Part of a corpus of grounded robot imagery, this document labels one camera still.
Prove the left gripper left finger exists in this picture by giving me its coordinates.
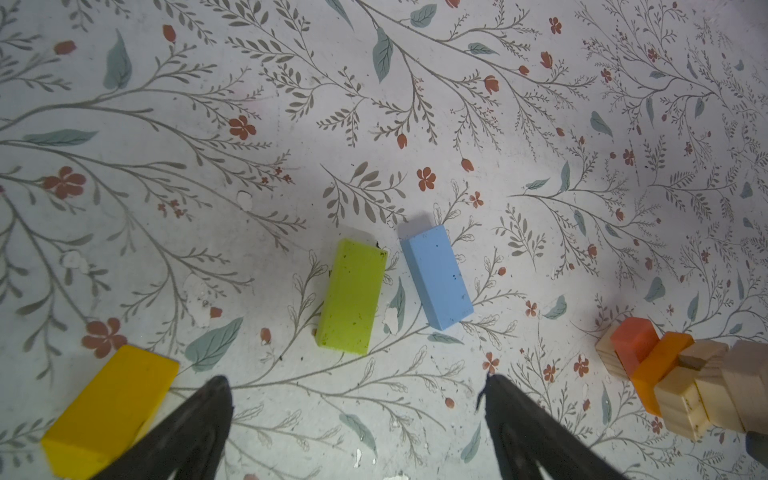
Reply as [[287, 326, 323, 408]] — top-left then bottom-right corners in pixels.
[[94, 375, 234, 479]]

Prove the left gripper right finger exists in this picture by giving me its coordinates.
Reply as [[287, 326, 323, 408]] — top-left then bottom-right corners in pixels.
[[478, 374, 626, 480]]

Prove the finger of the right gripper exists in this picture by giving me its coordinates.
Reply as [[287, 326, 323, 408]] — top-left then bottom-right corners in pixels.
[[745, 431, 768, 468]]

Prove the grooved natural block front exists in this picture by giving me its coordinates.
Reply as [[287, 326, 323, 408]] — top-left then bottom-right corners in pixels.
[[695, 356, 746, 433]]

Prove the long natural wood block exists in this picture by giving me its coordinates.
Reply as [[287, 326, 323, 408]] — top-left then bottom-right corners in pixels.
[[722, 340, 767, 434]]

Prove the small natural wood cube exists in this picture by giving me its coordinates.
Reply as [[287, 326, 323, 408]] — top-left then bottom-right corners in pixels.
[[595, 324, 629, 381]]

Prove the orange wood block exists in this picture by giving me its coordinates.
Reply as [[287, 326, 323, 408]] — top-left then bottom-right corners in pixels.
[[630, 332, 695, 417]]

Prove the red wood block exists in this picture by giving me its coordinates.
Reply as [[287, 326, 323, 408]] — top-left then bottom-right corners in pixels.
[[610, 317, 659, 377]]

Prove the green wood block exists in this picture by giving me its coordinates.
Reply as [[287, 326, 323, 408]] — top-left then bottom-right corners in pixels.
[[315, 239, 388, 355]]

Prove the grooved natural wood block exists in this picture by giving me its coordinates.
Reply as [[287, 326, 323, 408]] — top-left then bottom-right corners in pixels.
[[654, 366, 711, 442]]

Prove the yellow wood block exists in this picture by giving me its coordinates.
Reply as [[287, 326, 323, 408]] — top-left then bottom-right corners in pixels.
[[41, 345, 180, 479]]

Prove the blue wood block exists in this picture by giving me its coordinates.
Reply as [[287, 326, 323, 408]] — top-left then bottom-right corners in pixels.
[[401, 225, 474, 331]]

